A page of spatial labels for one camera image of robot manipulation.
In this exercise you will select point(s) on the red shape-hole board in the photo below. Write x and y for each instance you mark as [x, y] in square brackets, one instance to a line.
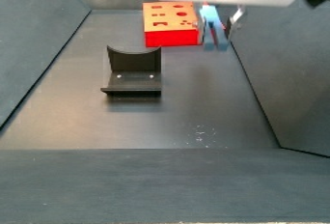
[170, 24]

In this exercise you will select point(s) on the blue double-square peg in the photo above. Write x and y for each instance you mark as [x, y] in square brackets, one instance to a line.
[213, 37]

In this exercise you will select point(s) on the black curved bracket holder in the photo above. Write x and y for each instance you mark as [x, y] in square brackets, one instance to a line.
[135, 72]

